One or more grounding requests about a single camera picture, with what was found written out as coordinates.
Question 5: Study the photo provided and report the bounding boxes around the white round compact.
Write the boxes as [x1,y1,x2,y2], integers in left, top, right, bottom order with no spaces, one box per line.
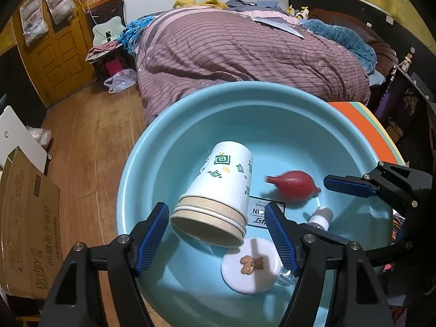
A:
[221,238,283,295]

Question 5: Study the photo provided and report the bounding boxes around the red rubber bulb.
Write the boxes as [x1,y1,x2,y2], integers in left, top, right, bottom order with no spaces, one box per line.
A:
[265,171,322,202]

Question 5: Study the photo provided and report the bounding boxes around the paper cups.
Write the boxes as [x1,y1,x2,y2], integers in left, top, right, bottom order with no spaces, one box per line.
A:
[170,141,253,247]

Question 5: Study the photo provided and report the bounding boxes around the colourful palm leaf mat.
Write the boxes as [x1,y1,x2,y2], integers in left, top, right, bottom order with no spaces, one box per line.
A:
[330,102,406,165]

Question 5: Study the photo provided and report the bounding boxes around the light blue plastic basin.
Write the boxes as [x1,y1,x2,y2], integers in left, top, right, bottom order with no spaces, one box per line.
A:
[117,82,378,326]

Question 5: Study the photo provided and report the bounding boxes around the cardboard box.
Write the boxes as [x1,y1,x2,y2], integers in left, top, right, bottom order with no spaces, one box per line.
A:
[1,147,63,299]

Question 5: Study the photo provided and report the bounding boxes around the brown sofa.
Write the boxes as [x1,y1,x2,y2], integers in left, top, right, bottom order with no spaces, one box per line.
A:
[309,8,398,76]

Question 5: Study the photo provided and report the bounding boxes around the blue fleece blanket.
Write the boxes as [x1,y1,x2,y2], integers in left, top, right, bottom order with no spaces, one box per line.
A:
[302,19,377,75]

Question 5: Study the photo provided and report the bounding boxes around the white plastic bag on floor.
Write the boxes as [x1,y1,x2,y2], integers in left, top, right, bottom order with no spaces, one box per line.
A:
[104,69,137,94]

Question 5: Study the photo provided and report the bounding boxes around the white folding board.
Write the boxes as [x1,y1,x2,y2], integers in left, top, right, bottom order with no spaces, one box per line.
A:
[0,105,47,172]

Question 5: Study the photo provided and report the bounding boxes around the white paper on bed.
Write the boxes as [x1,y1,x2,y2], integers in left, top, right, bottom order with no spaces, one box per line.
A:
[251,17,304,39]

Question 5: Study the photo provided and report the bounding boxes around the wooden door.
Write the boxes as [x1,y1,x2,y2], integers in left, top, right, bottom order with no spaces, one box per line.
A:
[11,0,96,108]

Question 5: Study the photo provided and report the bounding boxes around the mint cushion chair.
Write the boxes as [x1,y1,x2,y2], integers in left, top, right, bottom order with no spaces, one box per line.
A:
[92,16,125,47]

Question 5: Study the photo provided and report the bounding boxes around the yellow cloth on bed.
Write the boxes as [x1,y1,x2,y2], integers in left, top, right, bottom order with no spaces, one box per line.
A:
[172,0,228,10]

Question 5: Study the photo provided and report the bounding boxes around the left hanging organizer bag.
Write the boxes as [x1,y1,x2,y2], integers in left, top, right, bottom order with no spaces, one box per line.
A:
[19,0,48,46]

